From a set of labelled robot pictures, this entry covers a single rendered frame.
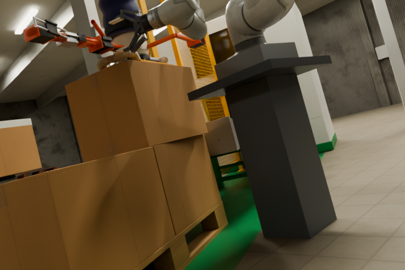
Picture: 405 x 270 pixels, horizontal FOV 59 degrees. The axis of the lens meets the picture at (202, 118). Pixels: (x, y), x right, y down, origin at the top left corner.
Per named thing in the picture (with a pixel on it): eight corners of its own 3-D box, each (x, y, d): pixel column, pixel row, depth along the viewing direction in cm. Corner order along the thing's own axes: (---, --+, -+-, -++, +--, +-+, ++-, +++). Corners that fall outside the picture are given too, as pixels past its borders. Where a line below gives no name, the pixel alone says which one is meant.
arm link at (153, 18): (160, 23, 150) (148, 28, 153) (170, 27, 159) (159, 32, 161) (154, 3, 151) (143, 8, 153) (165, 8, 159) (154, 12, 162)
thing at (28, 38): (43, 44, 145) (40, 33, 145) (56, 38, 142) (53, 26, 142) (25, 41, 137) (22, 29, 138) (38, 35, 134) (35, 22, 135)
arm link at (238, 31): (252, 46, 183) (240, 5, 184) (275, 32, 167) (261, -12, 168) (226, 50, 175) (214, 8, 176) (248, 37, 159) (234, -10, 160)
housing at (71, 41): (69, 48, 156) (66, 38, 157) (80, 43, 154) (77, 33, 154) (56, 46, 150) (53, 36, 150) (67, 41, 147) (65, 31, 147)
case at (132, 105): (153, 147, 227) (138, 87, 229) (208, 132, 209) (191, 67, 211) (83, 164, 173) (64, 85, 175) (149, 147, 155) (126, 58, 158)
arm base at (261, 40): (283, 45, 174) (280, 34, 174) (254, 48, 159) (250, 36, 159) (255, 58, 187) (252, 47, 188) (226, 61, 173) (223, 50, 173)
